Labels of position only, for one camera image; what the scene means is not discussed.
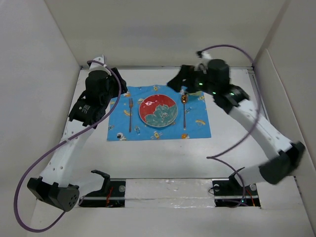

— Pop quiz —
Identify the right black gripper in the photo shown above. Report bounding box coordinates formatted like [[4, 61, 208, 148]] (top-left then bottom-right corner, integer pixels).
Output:
[[166, 64, 217, 96]]

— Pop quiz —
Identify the copper spoon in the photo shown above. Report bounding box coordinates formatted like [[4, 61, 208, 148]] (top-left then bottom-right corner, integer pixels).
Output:
[[181, 92, 188, 130]]

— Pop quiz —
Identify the red and teal floral plate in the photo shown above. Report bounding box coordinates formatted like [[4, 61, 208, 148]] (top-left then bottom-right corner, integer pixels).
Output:
[[138, 94, 178, 128]]

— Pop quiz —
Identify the blue space-print cloth placemat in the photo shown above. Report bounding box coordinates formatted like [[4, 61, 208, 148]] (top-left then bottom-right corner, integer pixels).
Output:
[[107, 85, 211, 141]]

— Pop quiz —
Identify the pale yellow ceramic cup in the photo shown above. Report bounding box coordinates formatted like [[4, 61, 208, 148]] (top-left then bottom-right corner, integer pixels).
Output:
[[189, 91, 204, 100]]

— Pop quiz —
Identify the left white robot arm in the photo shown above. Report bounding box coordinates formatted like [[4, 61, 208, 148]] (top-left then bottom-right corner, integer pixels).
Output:
[[27, 55, 127, 212]]

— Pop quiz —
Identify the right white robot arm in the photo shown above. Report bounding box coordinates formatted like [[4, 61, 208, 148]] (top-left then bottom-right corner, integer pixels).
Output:
[[167, 51, 305, 195]]

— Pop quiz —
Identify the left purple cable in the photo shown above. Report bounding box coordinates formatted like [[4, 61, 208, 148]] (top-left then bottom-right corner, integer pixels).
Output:
[[13, 60, 122, 233]]

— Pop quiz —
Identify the purple cable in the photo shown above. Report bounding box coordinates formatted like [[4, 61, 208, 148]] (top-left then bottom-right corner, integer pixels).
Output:
[[201, 44, 261, 207], [13, 60, 122, 233]]

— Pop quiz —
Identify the aluminium rail at table edge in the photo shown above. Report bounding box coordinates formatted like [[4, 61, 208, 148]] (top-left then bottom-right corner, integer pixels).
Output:
[[247, 67, 265, 113]]

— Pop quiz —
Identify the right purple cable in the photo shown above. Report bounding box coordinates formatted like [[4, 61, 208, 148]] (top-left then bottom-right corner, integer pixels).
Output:
[[201, 44, 261, 207]]

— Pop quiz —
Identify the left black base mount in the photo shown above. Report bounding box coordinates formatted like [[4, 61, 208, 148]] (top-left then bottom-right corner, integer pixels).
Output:
[[78, 179, 126, 208]]

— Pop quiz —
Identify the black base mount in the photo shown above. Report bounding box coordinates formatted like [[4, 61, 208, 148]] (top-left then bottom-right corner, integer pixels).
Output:
[[208, 179, 261, 207], [78, 179, 126, 208]]

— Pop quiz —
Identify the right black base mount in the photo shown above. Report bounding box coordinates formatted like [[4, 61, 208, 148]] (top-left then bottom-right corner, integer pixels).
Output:
[[208, 179, 261, 207]]

